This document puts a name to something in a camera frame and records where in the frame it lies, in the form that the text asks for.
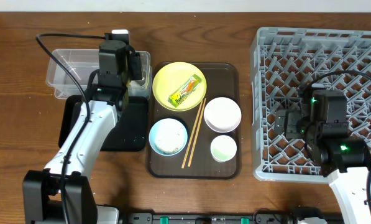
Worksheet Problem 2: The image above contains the yellow plate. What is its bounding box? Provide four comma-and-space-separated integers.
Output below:
152, 62, 208, 111

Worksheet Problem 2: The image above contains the green snack wrapper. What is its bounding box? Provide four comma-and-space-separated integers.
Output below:
168, 74, 202, 108

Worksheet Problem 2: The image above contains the light blue bowl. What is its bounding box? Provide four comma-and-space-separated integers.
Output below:
149, 119, 188, 156

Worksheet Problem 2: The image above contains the white cup green inside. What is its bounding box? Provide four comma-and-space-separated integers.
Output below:
210, 135, 237, 162

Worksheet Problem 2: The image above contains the pile of rice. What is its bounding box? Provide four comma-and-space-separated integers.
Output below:
155, 119, 186, 155

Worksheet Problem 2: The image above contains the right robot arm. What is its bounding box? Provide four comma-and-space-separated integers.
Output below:
274, 88, 371, 223

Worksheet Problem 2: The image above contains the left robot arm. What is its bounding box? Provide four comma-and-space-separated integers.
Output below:
22, 29, 142, 223

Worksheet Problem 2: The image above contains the grey dishwasher rack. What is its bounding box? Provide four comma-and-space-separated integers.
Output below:
250, 27, 371, 184

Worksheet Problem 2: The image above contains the black waste tray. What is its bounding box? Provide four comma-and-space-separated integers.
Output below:
58, 95, 149, 152

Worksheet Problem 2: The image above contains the right wooden chopstick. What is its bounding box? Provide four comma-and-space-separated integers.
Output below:
188, 98, 206, 167

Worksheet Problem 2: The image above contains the wooden chopstick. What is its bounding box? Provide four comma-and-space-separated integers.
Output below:
181, 100, 204, 169
188, 98, 206, 167

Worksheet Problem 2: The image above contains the left wooden chopstick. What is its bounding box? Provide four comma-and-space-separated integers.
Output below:
181, 100, 204, 169

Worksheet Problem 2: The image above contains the brown serving tray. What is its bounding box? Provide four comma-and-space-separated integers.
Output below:
146, 63, 241, 180

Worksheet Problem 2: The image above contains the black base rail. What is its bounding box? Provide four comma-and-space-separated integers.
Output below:
119, 212, 344, 224

